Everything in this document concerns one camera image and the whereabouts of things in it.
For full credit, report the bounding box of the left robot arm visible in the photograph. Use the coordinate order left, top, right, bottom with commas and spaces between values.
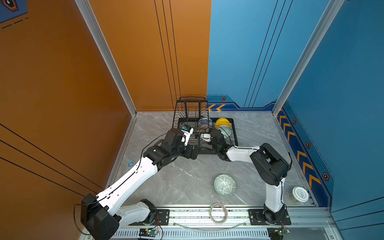
79, 126, 199, 240

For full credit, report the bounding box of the white lidded cup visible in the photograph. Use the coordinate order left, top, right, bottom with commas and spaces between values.
291, 187, 310, 203

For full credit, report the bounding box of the green patterned bowl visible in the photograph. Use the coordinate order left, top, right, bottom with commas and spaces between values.
214, 174, 236, 197

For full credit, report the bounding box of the right green circuit board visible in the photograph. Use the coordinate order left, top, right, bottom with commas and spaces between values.
267, 228, 291, 240

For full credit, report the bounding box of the green circuit board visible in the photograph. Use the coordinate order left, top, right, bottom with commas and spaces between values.
139, 228, 159, 239
267, 228, 291, 240

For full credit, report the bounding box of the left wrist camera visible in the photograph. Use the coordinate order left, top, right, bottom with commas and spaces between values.
181, 125, 194, 146

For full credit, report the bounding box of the left green circuit board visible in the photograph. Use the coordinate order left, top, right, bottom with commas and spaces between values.
139, 228, 159, 239

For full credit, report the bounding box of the yellow bowl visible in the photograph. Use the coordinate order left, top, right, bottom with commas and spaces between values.
215, 118, 231, 128

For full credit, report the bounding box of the orange patterned bowl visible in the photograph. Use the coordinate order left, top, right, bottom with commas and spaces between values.
197, 125, 211, 134

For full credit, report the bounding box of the black wire dish rack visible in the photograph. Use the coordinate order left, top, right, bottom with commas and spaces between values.
166, 97, 237, 156

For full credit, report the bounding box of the blue floral bowl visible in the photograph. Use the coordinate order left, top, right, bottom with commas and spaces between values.
198, 118, 214, 128

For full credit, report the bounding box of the clear tape roll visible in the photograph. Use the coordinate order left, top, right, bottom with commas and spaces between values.
209, 203, 229, 225

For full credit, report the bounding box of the pale green ribbed bowl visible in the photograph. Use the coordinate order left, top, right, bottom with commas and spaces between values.
217, 125, 232, 138

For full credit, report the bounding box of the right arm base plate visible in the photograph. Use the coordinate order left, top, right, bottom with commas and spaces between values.
248, 207, 292, 226

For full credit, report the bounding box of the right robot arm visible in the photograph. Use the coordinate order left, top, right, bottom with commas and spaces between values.
199, 129, 291, 225

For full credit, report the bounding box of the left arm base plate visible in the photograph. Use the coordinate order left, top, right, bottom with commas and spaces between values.
130, 209, 170, 226

